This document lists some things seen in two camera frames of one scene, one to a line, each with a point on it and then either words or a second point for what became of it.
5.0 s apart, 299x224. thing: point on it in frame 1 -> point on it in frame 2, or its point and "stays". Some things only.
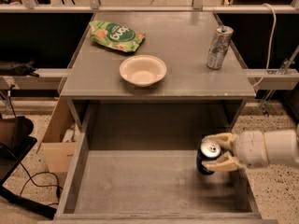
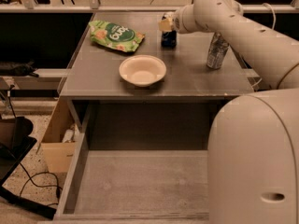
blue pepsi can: (206, 151) -> (168, 39)
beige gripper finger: (226, 163) -> (165, 24)
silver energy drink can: (219, 47) stays
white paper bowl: (143, 70) stays
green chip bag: (115, 35) stays
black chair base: (15, 143) stays
